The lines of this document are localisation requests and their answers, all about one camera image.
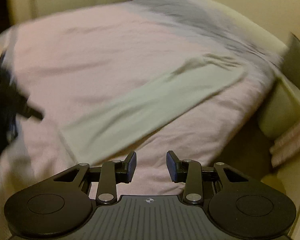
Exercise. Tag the pale green garment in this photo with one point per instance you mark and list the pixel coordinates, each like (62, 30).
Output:
(114, 126)

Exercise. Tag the pink grey herringbone bedspread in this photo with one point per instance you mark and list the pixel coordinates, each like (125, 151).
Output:
(74, 62)

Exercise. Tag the dark olive box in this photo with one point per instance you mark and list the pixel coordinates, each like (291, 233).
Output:
(291, 61)

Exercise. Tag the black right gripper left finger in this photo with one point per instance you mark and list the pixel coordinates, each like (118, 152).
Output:
(126, 168)

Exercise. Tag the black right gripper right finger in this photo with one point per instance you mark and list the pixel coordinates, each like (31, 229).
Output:
(176, 168)

